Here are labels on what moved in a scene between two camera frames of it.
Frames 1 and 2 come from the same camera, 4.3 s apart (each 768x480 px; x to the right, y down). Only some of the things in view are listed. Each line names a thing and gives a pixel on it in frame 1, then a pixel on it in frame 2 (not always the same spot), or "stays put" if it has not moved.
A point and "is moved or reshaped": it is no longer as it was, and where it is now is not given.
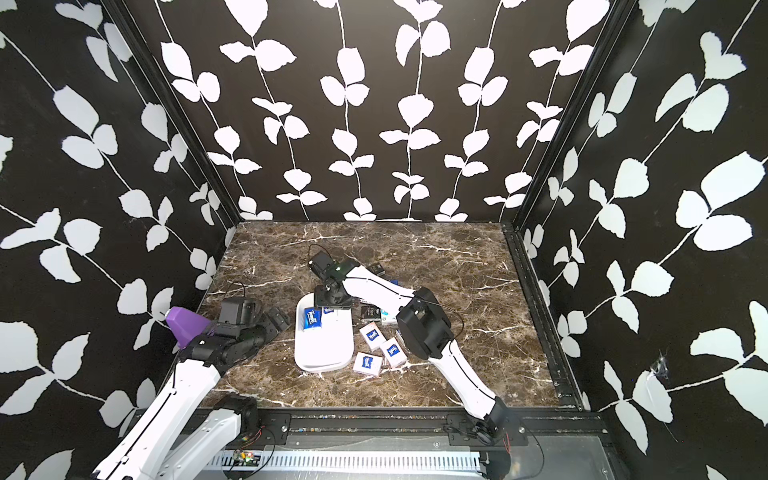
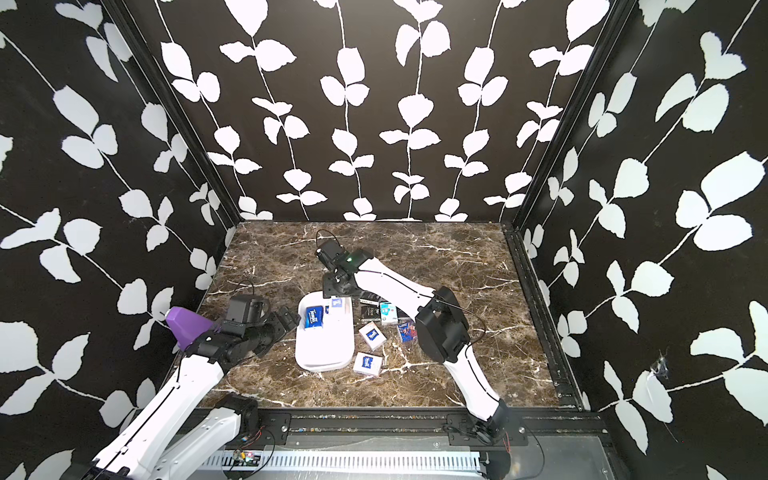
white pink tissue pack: x=394 y=353 is moved or reshaped
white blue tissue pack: x=368 y=363 stays put
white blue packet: x=372 y=335 stays put
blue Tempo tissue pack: x=312 y=317 stays put
